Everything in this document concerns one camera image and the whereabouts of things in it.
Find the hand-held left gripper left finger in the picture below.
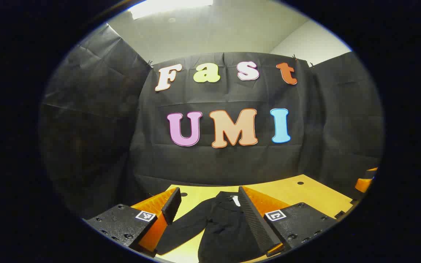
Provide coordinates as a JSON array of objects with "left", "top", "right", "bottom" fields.
[{"left": 83, "top": 187, "right": 182, "bottom": 256}]

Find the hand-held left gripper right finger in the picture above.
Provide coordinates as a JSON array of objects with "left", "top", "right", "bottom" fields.
[{"left": 238, "top": 185, "right": 340, "bottom": 256}]

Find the black buttoned garment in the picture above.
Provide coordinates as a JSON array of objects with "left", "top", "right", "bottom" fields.
[{"left": 155, "top": 191, "right": 269, "bottom": 263}]

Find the black backdrop cloth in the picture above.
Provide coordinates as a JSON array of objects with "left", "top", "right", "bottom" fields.
[{"left": 39, "top": 24, "right": 384, "bottom": 220}]

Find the ceiling light panel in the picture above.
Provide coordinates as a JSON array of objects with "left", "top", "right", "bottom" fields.
[{"left": 128, "top": 0, "right": 214, "bottom": 20}]

